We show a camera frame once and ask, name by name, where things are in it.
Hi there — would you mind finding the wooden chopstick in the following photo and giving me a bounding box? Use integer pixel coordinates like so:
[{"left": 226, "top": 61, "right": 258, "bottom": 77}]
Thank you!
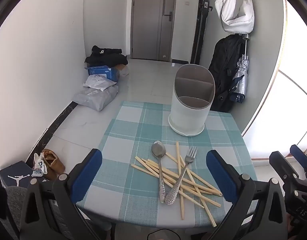
[
  {"left": 166, "top": 152, "right": 222, "bottom": 196},
  {"left": 136, "top": 157, "right": 221, "bottom": 207},
  {"left": 186, "top": 168, "right": 217, "bottom": 227},
  {"left": 142, "top": 159, "right": 222, "bottom": 196},
  {"left": 143, "top": 160, "right": 218, "bottom": 196},
  {"left": 176, "top": 141, "right": 185, "bottom": 221},
  {"left": 131, "top": 164, "right": 204, "bottom": 208},
  {"left": 141, "top": 159, "right": 213, "bottom": 194}
]

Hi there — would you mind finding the silver fork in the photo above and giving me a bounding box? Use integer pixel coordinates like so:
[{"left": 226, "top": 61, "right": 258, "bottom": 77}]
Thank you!
[{"left": 165, "top": 146, "right": 197, "bottom": 205}]

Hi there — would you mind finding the silver spoon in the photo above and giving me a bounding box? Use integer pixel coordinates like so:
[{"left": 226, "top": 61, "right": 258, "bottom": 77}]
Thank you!
[{"left": 151, "top": 141, "right": 166, "bottom": 203}]

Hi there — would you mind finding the brown shoe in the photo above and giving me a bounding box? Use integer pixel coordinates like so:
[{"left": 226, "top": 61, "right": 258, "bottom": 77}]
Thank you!
[{"left": 42, "top": 148, "right": 65, "bottom": 180}]

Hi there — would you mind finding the white crumpled wrapper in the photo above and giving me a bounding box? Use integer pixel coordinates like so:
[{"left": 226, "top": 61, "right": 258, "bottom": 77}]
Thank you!
[{"left": 32, "top": 153, "right": 48, "bottom": 177}]

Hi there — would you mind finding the dark blue shoe box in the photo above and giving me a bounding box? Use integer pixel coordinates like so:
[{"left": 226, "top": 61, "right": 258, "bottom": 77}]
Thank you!
[{"left": 0, "top": 161, "right": 33, "bottom": 188}]

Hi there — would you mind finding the silver folded umbrella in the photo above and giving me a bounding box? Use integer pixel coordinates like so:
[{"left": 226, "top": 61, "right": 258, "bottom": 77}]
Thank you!
[{"left": 229, "top": 34, "right": 250, "bottom": 103}]

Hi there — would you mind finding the teal checked tablecloth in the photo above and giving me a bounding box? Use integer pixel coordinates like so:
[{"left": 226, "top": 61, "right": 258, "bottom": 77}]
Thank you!
[{"left": 78, "top": 101, "right": 256, "bottom": 228}]

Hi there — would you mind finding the grey plastic parcel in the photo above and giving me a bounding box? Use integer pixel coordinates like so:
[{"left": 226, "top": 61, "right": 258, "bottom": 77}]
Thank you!
[{"left": 72, "top": 85, "right": 119, "bottom": 112}]

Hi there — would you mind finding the white utensil holder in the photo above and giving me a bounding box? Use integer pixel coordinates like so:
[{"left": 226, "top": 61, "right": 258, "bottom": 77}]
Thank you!
[{"left": 168, "top": 64, "right": 215, "bottom": 137}]

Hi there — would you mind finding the black backpack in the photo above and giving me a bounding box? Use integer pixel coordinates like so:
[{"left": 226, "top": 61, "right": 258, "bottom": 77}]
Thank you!
[{"left": 209, "top": 34, "right": 245, "bottom": 113}]

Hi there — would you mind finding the white plastic parcel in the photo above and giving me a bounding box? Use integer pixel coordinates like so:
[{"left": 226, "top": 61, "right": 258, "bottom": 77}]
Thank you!
[{"left": 83, "top": 74, "right": 117, "bottom": 92}]

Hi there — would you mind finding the blue cardboard box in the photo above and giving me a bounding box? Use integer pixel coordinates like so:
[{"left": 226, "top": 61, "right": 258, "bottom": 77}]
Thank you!
[{"left": 85, "top": 66, "right": 119, "bottom": 82}]

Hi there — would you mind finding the black clothes pile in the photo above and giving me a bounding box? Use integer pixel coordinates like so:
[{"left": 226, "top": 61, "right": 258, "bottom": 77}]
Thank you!
[{"left": 85, "top": 46, "right": 128, "bottom": 68}]

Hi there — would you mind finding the white hanging bag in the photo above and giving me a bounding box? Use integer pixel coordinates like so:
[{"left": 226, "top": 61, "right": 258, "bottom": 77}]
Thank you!
[{"left": 215, "top": 0, "right": 255, "bottom": 35}]

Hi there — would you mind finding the grey door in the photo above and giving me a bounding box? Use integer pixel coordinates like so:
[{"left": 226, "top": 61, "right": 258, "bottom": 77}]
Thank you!
[{"left": 131, "top": 0, "right": 176, "bottom": 62}]

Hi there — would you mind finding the black door frame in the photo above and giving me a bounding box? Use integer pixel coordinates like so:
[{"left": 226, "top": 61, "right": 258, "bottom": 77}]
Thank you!
[{"left": 190, "top": 0, "right": 213, "bottom": 64}]

